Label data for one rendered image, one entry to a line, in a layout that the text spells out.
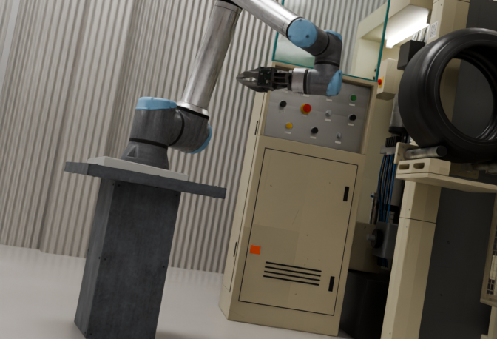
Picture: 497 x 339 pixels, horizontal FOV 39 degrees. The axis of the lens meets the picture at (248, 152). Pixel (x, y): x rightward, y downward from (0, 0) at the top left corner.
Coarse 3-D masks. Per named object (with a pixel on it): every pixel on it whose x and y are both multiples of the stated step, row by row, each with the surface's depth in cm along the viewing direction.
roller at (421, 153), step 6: (408, 150) 309; (414, 150) 301; (420, 150) 294; (426, 150) 288; (432, 150) 281; (438, 150) 277; (444, 150) 277; (408, 156) 307; (414, 156) 301; (420, 156) 295; (426, 156) 289; (432, 156) 284; (438, 156) 279
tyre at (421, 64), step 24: (432, 48) 283; (456, 48) 280; (480, 48) 307; (408, 72) 293; (432, 72) 279; (408, 96) 288; (432, 96) 278; (408, 120) 293; (432, 120) 279; (432, 144) 286; (456, 144) 279; (480, 144) 280
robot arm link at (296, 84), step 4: (296, 68) 242; (300, 68) 242; (304, 68) 242; (296, 72) 240; (300, 72) 240; (304, 72) 240; (292, 76) 240; (296, 76) 240; (300, 76) 239; (292, 80) 240; (296, 80) 239; (300, 80) 239; (292, 84) 240; (296, 84) 240; (300, 84) 239; (292, 88) 241; (296, 88) 240; (300, 88) 240; (292, 92) 243; (296, 92) 242; (300, 92) 242
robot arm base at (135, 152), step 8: (128, 144) 260; (136, 144) 257; (144, 144) 256; (152, 144) 257; (160, 144) 258; (128, 152) 256; (136, 152) 255; (144, 152) 255; (152, 152) 256; (160, 152) 258; (128, 160) 255; (136, 160) 253; (144, 160) 253; (152, 160) 255; (160, 160) 257; (160, 168) 256; (168, 168) 261
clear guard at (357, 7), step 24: (288, 0) 345; (312, 0) 347; (336, 0) 348; (360, 0) 350; (384, 0) 352; (336, 24) 348; (360, 24) 350; (384, 24) 352; (288, 48) 344; (360, 48) 349; (360, 72) 349
